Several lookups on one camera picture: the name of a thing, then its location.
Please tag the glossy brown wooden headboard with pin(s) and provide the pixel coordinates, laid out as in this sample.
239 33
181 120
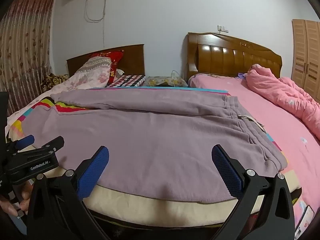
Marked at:
225 57

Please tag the red floral pillow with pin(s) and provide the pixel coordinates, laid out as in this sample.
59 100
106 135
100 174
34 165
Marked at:
115 60

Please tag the leopard print blanket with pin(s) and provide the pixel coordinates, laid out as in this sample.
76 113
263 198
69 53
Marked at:
53 80

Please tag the colourful striped blanket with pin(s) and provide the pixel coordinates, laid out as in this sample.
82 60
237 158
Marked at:
72 108

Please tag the pink floral quilt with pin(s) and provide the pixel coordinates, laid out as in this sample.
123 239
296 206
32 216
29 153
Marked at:
87 77

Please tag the smartphone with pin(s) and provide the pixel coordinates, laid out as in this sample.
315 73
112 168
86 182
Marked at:
306 217

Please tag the small purple cloth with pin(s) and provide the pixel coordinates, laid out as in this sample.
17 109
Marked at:
241 75

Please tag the purple pants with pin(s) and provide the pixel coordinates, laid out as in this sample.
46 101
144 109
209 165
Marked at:
150 135

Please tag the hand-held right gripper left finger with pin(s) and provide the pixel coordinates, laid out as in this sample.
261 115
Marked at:
93 172

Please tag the person's left hand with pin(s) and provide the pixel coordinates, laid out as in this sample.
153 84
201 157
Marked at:
25 197

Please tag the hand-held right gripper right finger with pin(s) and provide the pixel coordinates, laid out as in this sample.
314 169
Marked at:
226 170

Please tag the white wall socket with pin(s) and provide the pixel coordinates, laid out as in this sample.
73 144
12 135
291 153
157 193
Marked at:
220 27

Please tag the dark flat wooden headboard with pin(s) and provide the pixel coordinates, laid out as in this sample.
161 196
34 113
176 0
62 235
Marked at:
132 60

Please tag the pink bed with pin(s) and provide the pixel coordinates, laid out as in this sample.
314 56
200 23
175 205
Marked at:
287 140

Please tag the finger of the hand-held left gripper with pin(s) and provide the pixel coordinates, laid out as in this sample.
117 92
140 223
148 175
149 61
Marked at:
47 147
25 141

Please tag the brown floral curtain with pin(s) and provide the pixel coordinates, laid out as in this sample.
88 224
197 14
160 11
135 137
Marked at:
25 42

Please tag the light wooden wardrobe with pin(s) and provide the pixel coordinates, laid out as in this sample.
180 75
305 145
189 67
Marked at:
307 55

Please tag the nightstand with floral cover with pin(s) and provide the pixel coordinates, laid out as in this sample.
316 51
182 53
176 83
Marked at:
155 81

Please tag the plaid cloth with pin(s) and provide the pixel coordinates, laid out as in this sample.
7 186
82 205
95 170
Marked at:
130 80

